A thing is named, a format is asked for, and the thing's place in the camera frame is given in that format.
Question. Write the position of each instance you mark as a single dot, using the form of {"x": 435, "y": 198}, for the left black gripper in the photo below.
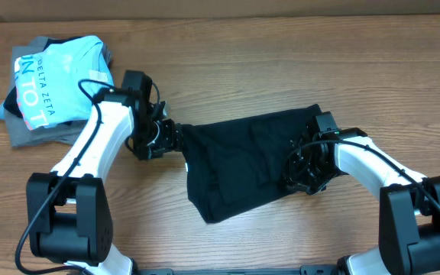
{"x": 173, "y": 138}

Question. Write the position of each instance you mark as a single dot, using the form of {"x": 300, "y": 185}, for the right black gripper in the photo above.
{"x": 295, "y": 182}

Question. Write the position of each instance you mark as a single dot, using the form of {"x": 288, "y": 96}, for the black t-shirt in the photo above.
{"x": 236, "y": 166}

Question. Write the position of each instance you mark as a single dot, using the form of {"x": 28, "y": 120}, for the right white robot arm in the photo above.
{"x": 409, "y": 202}

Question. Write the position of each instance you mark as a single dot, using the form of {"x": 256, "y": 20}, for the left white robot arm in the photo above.
{"x": 69, "y": 219}

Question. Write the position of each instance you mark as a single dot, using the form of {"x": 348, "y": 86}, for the light blue folded t-shirt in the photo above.
{"x": 53, "y": 85}

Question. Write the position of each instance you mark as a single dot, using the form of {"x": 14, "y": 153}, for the grey folded t-shirt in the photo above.
{"x": 20, "y": 136}

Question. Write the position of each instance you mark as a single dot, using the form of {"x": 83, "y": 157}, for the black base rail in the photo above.
{"x": 324, "y": 269}

